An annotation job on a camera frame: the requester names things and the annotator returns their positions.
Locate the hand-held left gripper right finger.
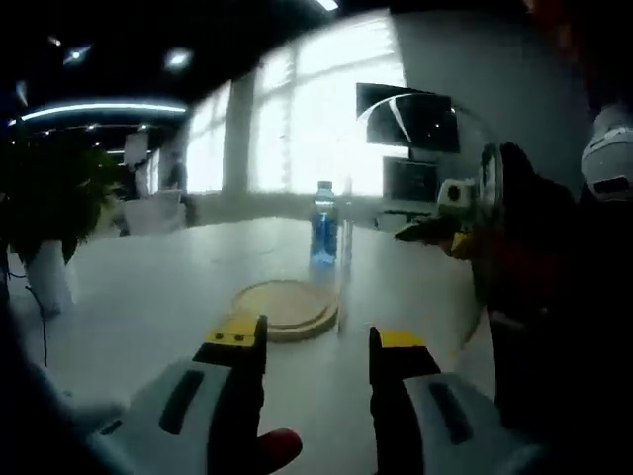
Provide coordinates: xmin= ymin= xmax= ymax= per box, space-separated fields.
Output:
xmin=368 ymin=325 xmax=550 ymax=475

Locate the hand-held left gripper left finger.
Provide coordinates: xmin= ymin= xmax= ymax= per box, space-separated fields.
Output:
xmin=96 ymin=314 xmax=271 ymax=475

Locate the blue Mizone drink bottle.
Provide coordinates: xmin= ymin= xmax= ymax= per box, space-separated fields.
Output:
xmin=307 ymin=180 xmax=342 ymax=272

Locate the round wooden cover base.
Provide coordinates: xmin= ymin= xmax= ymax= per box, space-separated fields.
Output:
xmin=230 ymin=279 xmax=342 ymax=343

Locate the person's left hand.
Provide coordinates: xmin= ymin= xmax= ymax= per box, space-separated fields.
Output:
xmin=249 ymin=427 xmax=304 ymax=475

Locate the dark desk monitor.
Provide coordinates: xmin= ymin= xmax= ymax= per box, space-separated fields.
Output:
xmin=382 ymin=155 xmax=440 ymax=202

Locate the white chest-worn device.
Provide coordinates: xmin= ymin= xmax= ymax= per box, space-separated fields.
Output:
xmin=581 ymin=101 xmax=633 ymax=197

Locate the potted green plant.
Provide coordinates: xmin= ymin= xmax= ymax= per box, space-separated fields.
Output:
xmin=0 ymin=133 xmax=125 ymax=318

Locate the black wall screen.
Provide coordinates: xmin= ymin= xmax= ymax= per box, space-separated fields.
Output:
xmin=355 ymin=82 xmax=461 ymax=154

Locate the thin black cable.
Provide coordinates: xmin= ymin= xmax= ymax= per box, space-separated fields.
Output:
xmin=27 ymin=284 xmax=50 ymax=367

